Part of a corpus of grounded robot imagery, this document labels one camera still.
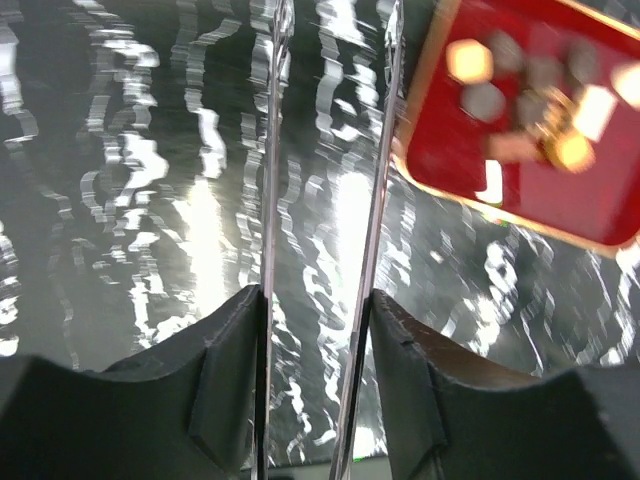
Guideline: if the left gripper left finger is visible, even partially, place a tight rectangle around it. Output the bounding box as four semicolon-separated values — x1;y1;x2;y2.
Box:
1;286;259;479

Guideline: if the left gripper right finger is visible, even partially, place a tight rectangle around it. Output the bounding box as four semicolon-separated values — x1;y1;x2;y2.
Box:
370;290;639;479

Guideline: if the dark chocolate piece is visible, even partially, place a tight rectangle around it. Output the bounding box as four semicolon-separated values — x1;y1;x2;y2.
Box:
460;83;506;123

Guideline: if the gold wrapped chocolate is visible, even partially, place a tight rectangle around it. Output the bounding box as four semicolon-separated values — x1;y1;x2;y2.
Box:
529;87;595;174

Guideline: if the tan hexagon chocolate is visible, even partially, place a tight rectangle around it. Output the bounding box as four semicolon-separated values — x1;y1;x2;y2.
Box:
445;39;494;85

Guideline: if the white heart chocolate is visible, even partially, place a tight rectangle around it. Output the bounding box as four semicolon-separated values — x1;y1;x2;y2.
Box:
610;61;640;110

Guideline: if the dark round chocolate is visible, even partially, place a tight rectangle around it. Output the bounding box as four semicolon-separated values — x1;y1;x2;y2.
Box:
566;39;600;84

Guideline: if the red lacquer tray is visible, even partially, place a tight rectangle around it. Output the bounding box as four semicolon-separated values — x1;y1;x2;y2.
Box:
392;1;639;254

